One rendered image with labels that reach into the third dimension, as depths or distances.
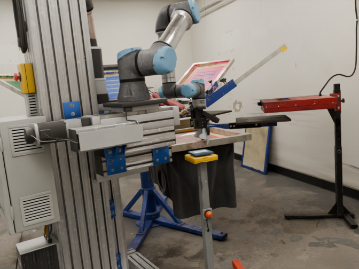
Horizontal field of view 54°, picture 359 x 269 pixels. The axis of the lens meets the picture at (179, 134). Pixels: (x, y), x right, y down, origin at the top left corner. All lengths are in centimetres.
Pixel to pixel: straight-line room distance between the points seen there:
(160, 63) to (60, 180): 69
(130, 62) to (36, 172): 61
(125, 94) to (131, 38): 521
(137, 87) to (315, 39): 293
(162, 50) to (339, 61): 271
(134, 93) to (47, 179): 52
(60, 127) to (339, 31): 311
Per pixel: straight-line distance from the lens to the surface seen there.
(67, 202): 171
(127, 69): 158
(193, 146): 195
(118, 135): 140
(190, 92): 181
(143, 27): 685
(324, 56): 412
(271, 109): 300
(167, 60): 151
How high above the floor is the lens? 132
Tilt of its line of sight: 8 degrees down
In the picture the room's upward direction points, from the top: 5 degrees counter-clockwise
